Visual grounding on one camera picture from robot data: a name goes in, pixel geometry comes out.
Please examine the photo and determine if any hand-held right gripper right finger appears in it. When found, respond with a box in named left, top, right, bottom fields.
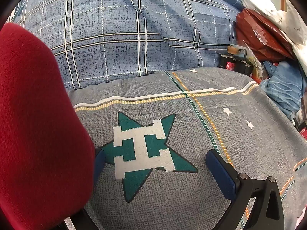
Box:
left=205, top=149, right=285, bottom=230

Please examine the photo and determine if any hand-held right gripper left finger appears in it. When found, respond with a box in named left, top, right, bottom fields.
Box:
left=58, top=148, right=106, bottom=230

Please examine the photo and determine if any red fleece cloth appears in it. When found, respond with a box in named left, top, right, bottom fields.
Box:
left=0, top=23, right=97, bottom=230

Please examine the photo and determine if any grey star print bedsheet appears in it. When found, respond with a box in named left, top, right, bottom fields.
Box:
left=64, top=68, right=307, bottom=230

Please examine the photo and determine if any blue denim cloth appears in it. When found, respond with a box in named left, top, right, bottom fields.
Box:
left=260, top=61, right=303, bottom=121

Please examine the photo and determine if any blue plaid quilt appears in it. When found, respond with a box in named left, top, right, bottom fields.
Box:
left=5, top=0, right=243, bottom=91

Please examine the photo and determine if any red plastic bag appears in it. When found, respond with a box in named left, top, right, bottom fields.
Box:
left=234, top=8, right=297, bottom=62

